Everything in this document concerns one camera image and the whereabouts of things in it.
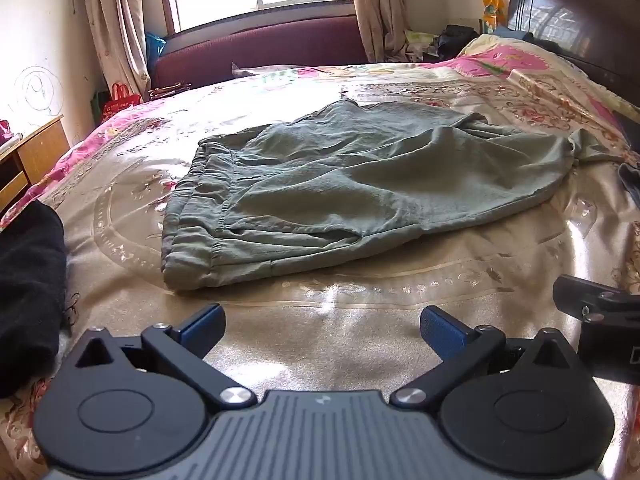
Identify wooden nightstand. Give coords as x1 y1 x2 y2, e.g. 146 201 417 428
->
0 114 71 216

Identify white green paper packet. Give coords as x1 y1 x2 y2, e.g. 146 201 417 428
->
404 29 441 56

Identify floral satin bedspread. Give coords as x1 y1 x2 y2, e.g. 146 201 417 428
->
0 35 640 480

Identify orange yellow packet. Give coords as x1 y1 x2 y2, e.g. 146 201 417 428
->
480 0 503 35

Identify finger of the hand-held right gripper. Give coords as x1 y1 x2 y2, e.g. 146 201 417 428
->
552 275 640 322

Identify maroon sofa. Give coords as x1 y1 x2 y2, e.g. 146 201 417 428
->
150 14 373 92

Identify blue plastic bag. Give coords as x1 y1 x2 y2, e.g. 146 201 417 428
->
145 32 167 77

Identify blue cloth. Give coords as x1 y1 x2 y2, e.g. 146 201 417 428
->
492 25 566 53

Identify green pants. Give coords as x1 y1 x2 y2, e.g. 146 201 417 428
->
161 99 625 291

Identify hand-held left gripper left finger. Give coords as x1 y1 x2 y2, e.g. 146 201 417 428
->
62 304 257 408

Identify grey jeans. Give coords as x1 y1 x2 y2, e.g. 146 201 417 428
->
618 161 640 203

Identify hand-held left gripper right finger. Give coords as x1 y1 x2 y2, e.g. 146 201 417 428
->
390 306 582 408

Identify dark wooden headboard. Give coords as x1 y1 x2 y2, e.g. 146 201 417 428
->
507 0 640 106

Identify black knit cloth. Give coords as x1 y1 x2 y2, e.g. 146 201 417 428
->
0 199 68 398

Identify pile of dark clothes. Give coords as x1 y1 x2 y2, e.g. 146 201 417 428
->
424 24 482 63

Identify red bag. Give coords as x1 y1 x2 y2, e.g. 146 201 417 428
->
101 82 144 122

